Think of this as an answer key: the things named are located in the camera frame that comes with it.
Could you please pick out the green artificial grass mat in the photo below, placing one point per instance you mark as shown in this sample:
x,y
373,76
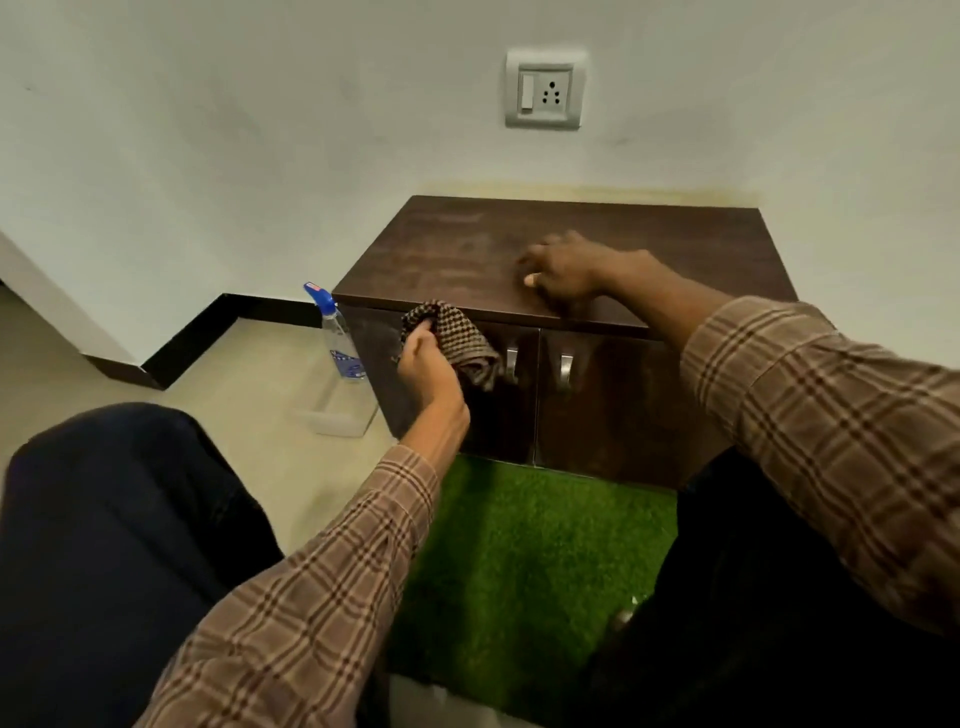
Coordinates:
x,y
525,570

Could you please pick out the brown checked cleaning cloth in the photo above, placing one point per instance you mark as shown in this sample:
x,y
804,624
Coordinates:
x,y
459,337

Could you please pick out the dark brown cabinet door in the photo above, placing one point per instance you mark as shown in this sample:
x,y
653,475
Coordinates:
x,y
499,420
615,420

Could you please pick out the person's left forearm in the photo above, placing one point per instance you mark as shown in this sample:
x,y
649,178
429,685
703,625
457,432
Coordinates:
x,y
330,585

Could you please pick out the person's leg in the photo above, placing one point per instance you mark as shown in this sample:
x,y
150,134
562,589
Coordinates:
x,y
735,622
112,555

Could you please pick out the white wall socket switch plate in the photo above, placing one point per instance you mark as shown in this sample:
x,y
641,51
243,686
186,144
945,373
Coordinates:
x,y
545,89

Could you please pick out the person's right hand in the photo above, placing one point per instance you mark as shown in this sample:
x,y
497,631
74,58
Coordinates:
x,y
581,266

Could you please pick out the person's right leg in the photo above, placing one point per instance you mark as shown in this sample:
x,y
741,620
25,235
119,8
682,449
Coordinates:
x,y
735,622

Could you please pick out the person's left fingers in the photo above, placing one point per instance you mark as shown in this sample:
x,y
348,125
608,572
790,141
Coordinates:
x,y
417,343

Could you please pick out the clear spray bottle blue nozzle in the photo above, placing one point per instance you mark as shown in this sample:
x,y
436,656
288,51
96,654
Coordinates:
x,y
343,360

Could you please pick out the person's right thumb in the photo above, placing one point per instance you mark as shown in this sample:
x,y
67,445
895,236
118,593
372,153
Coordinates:
x,y
541,283

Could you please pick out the person's left hand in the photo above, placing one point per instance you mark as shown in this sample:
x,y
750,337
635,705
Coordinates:
x,y
431,371

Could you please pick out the black skirting board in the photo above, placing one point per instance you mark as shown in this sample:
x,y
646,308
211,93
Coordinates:
x,y
202,330

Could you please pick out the person's right forearm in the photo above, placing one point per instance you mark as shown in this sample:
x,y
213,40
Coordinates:
x,y
817,420

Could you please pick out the person's left leg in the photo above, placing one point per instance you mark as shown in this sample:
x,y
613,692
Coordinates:
x,y
112,555

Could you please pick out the dark brown wooden cabinet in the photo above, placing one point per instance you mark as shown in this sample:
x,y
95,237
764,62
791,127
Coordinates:
x,y
465,247

